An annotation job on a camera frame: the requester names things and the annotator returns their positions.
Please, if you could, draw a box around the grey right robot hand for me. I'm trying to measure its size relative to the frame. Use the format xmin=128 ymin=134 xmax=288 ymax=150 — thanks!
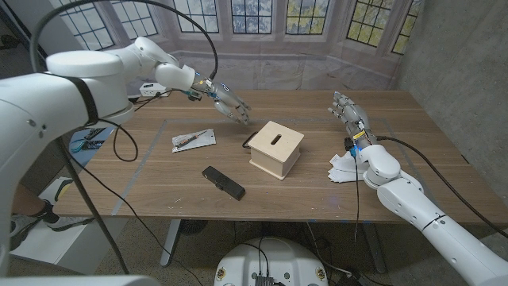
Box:
xmin=327 ymin=91 xmax=378 ymax=151

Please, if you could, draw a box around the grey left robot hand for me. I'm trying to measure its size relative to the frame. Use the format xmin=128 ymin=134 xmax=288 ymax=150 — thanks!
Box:
xmin=190 ymin=77 xmax=252 ymax=126

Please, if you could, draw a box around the light wooden box with slot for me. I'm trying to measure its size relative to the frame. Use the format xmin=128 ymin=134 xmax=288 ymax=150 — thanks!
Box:
xmin=248 ymin=120 xmax=306 ymax=181

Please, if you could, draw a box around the black TV remote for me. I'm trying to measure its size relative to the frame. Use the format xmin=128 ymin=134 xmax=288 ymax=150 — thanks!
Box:
xmin=201 ymin=165 xmax=247 ymax=202

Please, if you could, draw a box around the black remote on stool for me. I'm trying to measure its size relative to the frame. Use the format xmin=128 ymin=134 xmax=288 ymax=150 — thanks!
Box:
xmin=83 ymin=126 xmax=107 ymax=141

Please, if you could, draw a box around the pen in clear packet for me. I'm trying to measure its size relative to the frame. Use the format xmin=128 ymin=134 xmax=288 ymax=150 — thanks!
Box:
xmin=171 ymin=128 xmax=217 ymax=154

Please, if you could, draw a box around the white paper napkin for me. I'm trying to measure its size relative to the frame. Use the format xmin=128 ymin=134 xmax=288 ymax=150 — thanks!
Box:
xmin=327 ymin=153 xmax=372 ymax=184

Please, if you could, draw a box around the printed window backdrop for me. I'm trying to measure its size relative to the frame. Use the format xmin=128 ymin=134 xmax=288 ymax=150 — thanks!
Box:
xmin=49 ymin=0 xmax=425 ymax=97

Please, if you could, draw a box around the white power strip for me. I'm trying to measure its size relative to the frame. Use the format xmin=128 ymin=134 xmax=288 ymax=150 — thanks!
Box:
xmin=139 ymin=82 xmax=173 ymax=98

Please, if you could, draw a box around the grey table leg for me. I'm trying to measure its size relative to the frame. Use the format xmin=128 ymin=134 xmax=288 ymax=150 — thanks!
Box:
xmin=359 ymin=222 xmax=388 ymax=275
xmin=160 ymin=219 xmax=183 ymax=268

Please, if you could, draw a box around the black floor fan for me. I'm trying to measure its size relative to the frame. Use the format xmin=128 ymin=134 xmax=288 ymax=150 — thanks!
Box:
xmin=179 ymin=219 xmax=209 ymax=237

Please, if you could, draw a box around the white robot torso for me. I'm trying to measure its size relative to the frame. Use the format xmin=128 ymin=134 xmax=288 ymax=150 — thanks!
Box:
xmin=214 ymin=237 xmax=329 ymax=286

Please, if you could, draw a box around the white floor mat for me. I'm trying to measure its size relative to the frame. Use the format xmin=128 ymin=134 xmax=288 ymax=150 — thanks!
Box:
xmin=10 ymin=176 xmax=96 ymax=263

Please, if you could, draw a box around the person's leg with sneaker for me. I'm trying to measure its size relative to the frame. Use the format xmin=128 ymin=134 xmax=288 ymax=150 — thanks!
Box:
xmin=10 ymin=184 xmax=95 ymax=251

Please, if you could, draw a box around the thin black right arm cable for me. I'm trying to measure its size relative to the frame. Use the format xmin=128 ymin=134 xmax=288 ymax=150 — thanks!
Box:
xmin=351 ymin=153 xmax=362 ymax=242

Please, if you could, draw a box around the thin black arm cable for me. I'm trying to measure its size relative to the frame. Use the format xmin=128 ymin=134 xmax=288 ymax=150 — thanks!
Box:
xmin=75 ymin=89 xmax=206 ymax=286
xmin=351 ymin=153 xmax=362 ymax=242

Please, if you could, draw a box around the black power strip cord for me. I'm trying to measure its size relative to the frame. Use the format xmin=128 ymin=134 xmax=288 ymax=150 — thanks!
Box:
xmin=129 ymin=92 xmax=162 ymax=109

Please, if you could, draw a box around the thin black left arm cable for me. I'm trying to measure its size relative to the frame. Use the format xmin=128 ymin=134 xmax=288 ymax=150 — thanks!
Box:
xmin=75 ymin=89 xmax=206 ymax=286

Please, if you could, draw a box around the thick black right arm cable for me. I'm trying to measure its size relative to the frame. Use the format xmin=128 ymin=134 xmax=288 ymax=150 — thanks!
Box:
xmin=375 ymin=135 xmax=508 ymax=239

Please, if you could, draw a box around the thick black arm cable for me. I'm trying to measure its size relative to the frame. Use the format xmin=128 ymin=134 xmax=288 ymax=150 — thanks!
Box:
xmin=29 ymin=0 xmax=219 ymax=276
xmin=375 ymin=135 xmax=508 ymax=239

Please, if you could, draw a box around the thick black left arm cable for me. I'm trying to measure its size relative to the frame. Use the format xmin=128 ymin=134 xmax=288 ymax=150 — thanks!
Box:
xmin=29 ymin=0 xmax=219 ymax=276

